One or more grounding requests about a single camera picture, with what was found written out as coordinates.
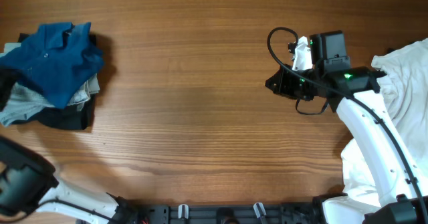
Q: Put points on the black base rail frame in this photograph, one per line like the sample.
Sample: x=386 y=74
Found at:
x=285 y=213

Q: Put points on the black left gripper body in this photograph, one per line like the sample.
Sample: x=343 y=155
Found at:
x=7 y=81

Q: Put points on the light blue folded jeans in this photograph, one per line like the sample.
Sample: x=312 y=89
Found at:
x=26 y=105

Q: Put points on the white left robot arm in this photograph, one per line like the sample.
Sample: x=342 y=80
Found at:
x=28 y=185

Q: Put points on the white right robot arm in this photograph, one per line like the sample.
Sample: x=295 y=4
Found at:
x=354 y=95

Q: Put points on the black folded garment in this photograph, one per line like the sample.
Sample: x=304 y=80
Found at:
x=51 y=78

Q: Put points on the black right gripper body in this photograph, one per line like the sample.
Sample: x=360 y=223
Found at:
x=294 y=84

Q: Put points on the blue t-shirt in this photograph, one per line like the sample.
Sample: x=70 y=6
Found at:
x=56 y=60

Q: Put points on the white crumpled garment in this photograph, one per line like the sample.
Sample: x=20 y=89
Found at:
x=404 y=89

